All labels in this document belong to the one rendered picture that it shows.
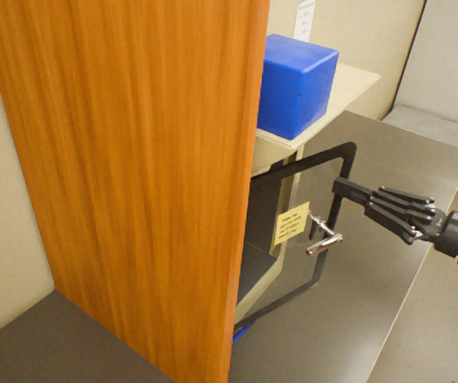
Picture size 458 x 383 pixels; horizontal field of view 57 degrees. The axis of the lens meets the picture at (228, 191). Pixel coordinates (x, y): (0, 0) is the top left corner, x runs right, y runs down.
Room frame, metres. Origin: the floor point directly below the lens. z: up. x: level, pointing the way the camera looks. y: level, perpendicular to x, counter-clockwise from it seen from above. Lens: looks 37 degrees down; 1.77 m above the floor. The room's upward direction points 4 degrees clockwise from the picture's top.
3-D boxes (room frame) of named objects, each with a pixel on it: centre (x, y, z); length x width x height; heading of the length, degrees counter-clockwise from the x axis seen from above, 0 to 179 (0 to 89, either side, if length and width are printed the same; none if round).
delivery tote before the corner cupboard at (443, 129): (2.95, -1.48, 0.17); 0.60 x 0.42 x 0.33; 55
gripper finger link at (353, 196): (0.61, -0.24, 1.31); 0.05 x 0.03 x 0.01; 57
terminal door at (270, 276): (0.60, -0.11, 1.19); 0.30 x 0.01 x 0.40; 127
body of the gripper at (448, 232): (0.56, -0.36, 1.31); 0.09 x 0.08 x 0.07; 57
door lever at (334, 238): (0.62, -0.19, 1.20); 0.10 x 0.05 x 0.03; 127
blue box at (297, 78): (0.53, -0.06, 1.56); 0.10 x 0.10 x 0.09; 57
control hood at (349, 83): (0.61, -0.11, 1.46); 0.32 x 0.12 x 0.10; 147
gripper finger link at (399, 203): (0.60, -0.31, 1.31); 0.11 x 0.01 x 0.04; 55
